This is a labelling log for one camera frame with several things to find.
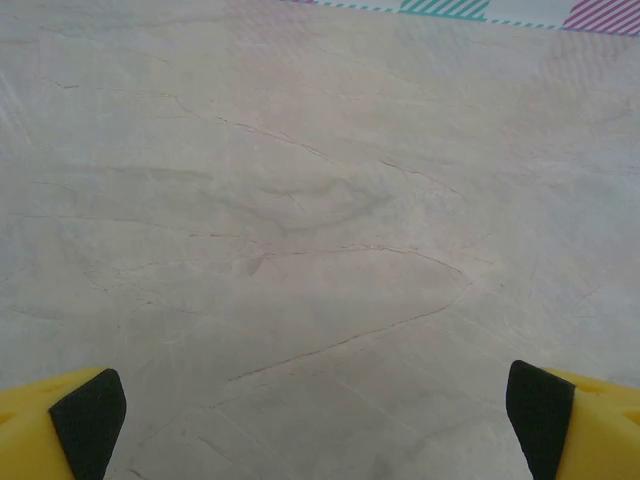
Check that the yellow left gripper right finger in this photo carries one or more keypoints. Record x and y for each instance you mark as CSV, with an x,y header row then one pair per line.
x,y
590,430

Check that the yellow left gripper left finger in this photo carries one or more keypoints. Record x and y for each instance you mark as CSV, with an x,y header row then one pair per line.
x,y
30,430

